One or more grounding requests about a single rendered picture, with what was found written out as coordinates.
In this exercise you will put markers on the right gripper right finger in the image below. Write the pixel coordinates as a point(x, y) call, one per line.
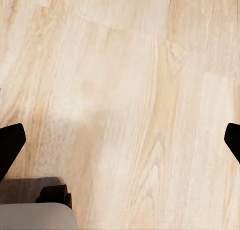
point(232, 139)

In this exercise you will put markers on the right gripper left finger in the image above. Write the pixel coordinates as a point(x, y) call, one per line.
point(12, 139)

